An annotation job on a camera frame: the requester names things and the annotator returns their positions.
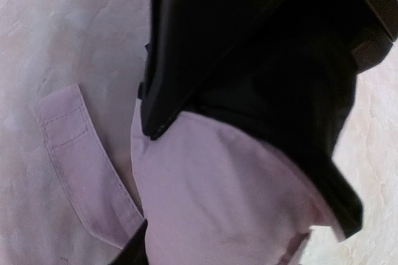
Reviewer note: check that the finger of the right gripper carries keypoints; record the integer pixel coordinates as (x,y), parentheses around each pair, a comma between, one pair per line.
(189,39)

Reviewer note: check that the pink folding umbrella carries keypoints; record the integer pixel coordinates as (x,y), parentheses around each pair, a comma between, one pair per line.
(216,188)

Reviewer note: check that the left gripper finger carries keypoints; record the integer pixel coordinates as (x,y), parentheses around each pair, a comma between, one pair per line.
(134,253)

